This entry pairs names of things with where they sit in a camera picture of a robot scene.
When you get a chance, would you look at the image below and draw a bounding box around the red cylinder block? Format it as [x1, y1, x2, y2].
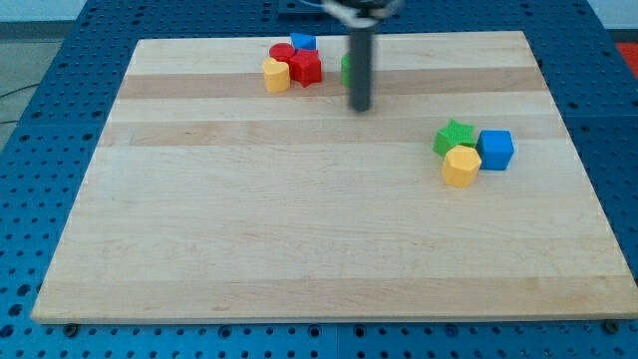
[269, 43, 296, 63]

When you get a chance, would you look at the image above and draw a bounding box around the wooden board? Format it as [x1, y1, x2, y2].
[31, 31, 637, 324]

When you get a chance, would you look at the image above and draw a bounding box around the green block behind rod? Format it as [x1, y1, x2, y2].
[340, 53, 351, 88]

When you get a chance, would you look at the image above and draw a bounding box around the yellow heart block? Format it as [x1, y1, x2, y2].
[262, 57, 291, 93]

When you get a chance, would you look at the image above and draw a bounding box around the blue pentagon block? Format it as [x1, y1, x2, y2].
[290, 33, 317, 51]

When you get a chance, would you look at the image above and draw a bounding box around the red star block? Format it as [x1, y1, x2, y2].
[289, 49, 323, 87]

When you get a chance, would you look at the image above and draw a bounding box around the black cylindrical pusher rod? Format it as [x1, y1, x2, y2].
[349, 27, 374, 113]

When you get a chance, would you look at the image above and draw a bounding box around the yellow hexagon block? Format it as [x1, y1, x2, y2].
[442, 145, 481, 187]

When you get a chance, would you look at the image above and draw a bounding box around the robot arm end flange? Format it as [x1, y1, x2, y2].
[321, 0, 405, 29]

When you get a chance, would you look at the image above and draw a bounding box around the blue cube block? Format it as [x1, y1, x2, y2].
[476, 130, 514, 171]

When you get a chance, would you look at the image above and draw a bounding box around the green star block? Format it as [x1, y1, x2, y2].
[433, 119, 477, 158]

